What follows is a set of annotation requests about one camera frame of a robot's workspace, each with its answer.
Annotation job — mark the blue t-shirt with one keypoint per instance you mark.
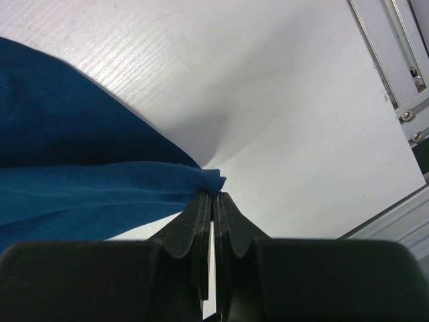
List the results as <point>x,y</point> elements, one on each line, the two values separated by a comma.
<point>75,163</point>

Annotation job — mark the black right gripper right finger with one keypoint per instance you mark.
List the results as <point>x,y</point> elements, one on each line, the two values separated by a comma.
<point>236,267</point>

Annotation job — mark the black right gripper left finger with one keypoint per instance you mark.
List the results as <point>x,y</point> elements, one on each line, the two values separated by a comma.
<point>184,268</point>

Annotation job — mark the aluminium frame rail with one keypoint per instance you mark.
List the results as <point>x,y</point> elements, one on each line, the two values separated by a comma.
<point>398,57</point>

